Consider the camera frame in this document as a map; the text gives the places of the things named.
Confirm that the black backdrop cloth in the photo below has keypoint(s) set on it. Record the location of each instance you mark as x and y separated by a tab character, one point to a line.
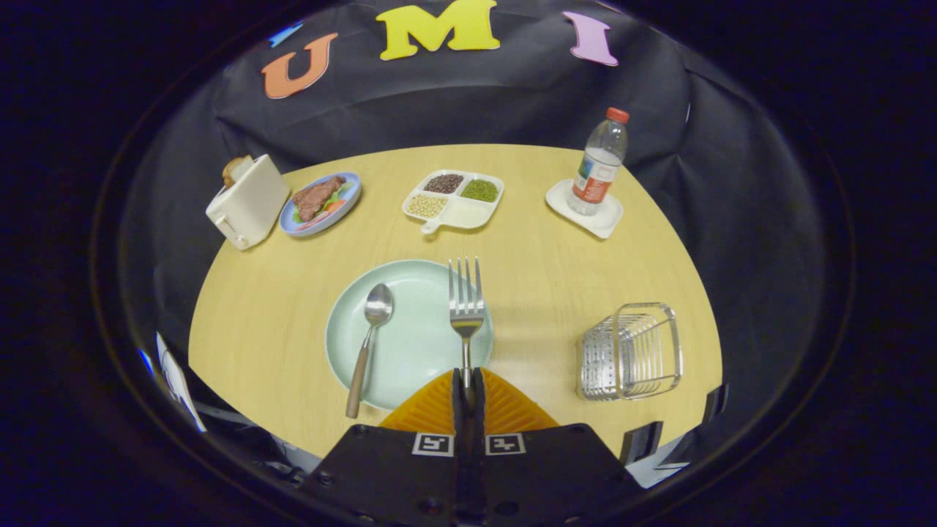
468	102

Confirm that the green mung beans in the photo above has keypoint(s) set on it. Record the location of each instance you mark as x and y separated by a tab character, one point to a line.
480	190

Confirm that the white divided dish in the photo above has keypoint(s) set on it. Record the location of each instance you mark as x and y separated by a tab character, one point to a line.
468	214

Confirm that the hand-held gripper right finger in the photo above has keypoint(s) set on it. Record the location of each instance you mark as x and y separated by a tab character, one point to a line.
477	417

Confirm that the toast slice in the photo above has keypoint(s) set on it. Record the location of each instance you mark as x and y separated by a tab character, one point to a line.
236	170

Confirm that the white toaster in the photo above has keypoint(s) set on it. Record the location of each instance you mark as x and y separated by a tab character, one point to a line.
252	199

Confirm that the steak slice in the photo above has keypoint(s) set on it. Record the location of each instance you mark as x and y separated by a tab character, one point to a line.
315	197

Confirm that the dark red beans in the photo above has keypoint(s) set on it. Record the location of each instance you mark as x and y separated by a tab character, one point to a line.
443	183

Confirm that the clear water bottle red cap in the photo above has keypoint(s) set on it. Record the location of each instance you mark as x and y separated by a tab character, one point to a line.
596	165

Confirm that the pale green plate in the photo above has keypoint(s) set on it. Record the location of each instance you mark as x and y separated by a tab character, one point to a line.
417	337

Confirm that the white square coaster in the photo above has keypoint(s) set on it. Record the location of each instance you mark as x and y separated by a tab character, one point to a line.
600	223

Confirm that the yellow soybeans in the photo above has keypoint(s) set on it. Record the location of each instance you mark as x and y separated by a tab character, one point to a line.
427	206

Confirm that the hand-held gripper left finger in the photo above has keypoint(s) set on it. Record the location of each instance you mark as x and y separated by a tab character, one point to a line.
458	417

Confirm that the vegetable garnish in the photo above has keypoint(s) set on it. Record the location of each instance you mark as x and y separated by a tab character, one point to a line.
337	206

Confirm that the dark flat object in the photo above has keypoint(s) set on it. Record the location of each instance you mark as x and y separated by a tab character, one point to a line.
641	443
716	402

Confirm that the blue plate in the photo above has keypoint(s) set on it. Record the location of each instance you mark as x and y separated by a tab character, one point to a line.
322	225

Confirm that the white paper sheet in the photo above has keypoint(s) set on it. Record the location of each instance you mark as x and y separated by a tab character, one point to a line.
179	380

